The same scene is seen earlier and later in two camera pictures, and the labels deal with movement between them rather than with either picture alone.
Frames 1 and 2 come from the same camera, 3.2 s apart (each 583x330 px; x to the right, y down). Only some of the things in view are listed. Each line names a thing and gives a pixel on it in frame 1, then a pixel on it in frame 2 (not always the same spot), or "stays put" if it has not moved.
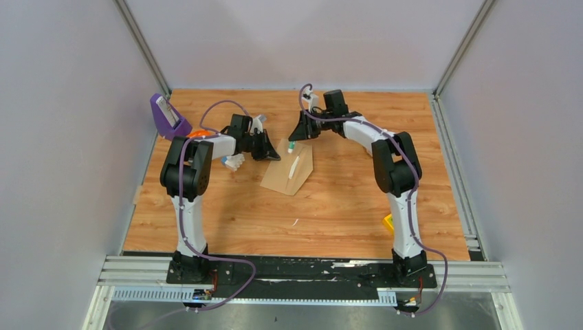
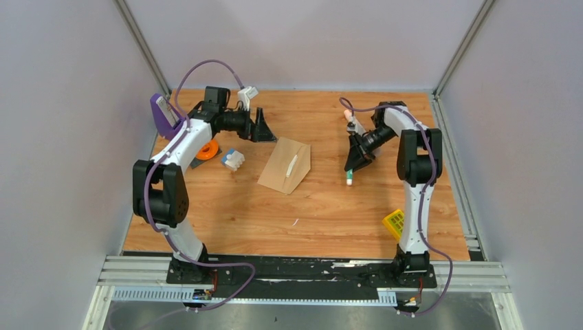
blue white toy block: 234,161 stays put
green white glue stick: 291,146 → 349,178
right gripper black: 304,130 → 360,155
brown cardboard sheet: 276,177 stays put
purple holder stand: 169,123 stays put
